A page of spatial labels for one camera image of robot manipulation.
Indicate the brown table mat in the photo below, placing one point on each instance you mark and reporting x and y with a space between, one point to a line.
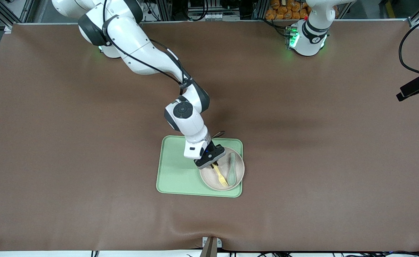
88 214

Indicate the yellow plastic fork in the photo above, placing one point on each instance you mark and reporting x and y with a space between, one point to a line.
220 176

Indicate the silver aluminium frame post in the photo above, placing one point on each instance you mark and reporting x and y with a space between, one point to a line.
261 9
163 10

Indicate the metal clamp bracket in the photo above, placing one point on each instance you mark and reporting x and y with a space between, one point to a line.
211 247

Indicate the white connector block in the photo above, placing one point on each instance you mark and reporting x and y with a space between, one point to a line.
216 16

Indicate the orange bread roll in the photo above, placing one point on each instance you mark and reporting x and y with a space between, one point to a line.
295 15
303 13
292 5
284 10
275 3
270 14

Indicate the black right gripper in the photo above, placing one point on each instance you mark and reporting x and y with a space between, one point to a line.
213 146

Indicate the light green rectangular tray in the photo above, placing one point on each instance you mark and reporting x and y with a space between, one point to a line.
175 178

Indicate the beige round plate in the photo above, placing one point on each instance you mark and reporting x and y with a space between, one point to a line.
209 179

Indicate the pale green plastic spoon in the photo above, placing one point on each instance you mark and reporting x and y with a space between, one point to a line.
231 176

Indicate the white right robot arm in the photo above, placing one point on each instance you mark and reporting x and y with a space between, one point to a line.
138 46

